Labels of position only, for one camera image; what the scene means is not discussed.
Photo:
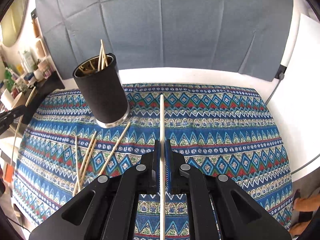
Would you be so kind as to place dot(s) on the wooden chopstick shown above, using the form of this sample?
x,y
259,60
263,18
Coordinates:
x,y
114,148
79,173
86,165
77,167
162,180

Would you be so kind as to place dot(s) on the chopstick in cup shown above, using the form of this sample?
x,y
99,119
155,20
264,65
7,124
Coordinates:
x,y
104,62
100,55

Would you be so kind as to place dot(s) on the oval wall mirror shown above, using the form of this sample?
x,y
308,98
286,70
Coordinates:
x,y
13,21

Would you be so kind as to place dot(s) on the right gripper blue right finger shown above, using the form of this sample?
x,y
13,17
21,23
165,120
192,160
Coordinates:
x,y
168,163

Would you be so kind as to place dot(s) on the grey blue backdrop cloth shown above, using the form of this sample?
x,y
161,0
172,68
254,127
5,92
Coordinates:
x,y
242,36

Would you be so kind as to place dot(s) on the white lotion bottle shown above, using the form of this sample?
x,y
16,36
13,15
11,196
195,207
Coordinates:
x,y
29,62

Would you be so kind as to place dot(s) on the patterned blue tablecloth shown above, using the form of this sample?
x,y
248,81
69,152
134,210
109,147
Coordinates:
x,y
218,129

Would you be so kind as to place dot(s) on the black sleeved metal cup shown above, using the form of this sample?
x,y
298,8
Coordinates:
x,y
103,91

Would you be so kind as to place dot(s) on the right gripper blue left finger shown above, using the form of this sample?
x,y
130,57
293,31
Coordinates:
x,y
156,166

